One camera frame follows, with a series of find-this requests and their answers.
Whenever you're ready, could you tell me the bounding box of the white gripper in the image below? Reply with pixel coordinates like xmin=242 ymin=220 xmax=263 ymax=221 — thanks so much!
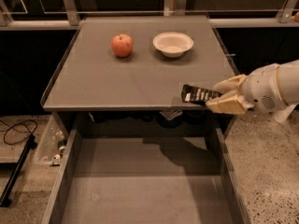
xmin=206 ymin=63 xmax=288 ymax=115

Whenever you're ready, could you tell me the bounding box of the black chocolate bar wrapper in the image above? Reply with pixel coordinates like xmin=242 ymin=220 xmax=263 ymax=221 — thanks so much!
xmin=181 ymin=84 xmax=221 ymax=105

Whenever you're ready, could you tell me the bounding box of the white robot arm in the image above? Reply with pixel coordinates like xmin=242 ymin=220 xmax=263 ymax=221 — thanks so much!
xmin=206 ymin=60 xmax=299 ymax=123

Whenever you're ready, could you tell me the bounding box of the grey cabinet with top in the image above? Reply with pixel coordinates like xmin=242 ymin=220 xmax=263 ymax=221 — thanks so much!
xmin=41 ymin=16 xmax=238 ymax=134

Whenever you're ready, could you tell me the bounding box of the open grey top drawer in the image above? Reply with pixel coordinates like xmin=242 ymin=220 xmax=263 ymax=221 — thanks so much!
xmin=42 ymin=131 xmax=250 ymax=224

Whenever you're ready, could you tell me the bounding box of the white paper bowl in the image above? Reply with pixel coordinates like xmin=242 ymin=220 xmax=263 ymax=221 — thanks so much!
xmin=152 ymin=32 xmax=193 ymax=58

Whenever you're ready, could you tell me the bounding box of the red apple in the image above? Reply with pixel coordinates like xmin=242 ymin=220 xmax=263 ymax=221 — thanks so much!
xmin=111 ymin=34 xmax=133 ymax=58

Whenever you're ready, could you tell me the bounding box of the black bar on floor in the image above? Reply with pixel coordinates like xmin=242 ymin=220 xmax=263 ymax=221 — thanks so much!
xmin=0 ymin=134 xmax=37 ymax=207

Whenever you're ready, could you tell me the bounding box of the metal railing frame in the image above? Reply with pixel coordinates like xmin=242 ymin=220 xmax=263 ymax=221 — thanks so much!
xmin=0 ymin=0 xmax=299 ymax=29

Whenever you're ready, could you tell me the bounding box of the black cable on floor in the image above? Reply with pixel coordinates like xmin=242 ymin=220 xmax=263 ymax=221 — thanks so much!
xmin=0 ymin=118 xmax=39 ymax=146

